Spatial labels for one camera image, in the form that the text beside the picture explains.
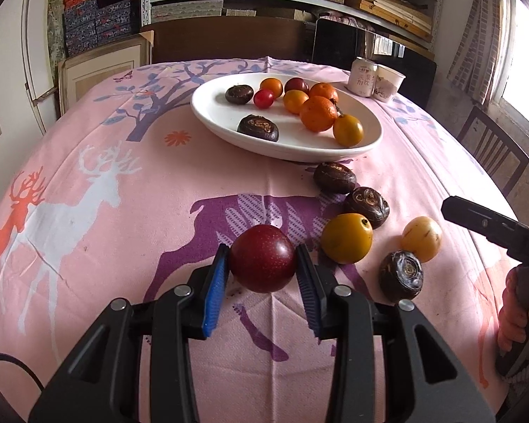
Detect yellow-green round fruit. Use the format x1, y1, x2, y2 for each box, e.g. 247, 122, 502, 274
320, 213, 372, 264

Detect small dark water chestnut hidden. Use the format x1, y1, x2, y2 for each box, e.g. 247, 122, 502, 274
313, 163, 356, 194

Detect patterned curtain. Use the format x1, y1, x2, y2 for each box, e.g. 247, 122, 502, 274
447, 0, 505, 107

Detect pink deer tablecloth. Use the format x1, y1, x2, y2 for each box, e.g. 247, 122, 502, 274
0, 57, 514, 422

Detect small orange fruit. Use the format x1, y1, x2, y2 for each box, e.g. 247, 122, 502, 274
283, 90, 309, 116
260, 78, 284, 99

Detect red cherry tomato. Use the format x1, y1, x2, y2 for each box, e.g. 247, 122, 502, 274
253, 89, 275, 110

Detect pale yellow round fruit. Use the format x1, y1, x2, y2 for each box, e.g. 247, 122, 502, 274
400, 216, 443, 263

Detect dark wooden chair right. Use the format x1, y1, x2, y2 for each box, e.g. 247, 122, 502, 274
457, 106, 529, 198

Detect white drink can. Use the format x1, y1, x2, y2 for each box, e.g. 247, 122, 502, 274
347, 56, 377, 97

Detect white oval plate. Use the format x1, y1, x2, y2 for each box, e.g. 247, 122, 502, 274
191, 73, 383, 163

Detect blue patterned storage boxes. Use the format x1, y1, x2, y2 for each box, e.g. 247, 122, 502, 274
64, 0, 138, 57

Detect dark red plum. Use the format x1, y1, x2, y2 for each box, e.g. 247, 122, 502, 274
228, 225, 295, 293

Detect right hand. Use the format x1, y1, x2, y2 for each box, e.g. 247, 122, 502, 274
497, 268, 529, 351

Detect yellow-orange round fruit front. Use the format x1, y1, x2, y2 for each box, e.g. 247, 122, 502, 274
333, 115, 364, 148

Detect white paper cup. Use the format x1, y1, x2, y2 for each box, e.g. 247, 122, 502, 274
372, 64, 405, 102

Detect large orange tangerine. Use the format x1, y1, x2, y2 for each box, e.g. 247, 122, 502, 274
299, 97, 338, 133

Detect white door panel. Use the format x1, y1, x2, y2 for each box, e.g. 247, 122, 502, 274
20, 0, 58, 135

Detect dark wooden cabinet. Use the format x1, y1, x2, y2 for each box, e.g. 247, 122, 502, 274
141, 16, 315, 63

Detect dark water chestnut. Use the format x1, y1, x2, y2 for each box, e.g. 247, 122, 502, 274
343, 186, 390, 229
237, 115, 279, 142
224, 85, 254, 105
378, 250, 424, 304

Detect small orange fruit back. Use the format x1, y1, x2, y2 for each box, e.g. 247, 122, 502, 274
260, 78, 284, 99

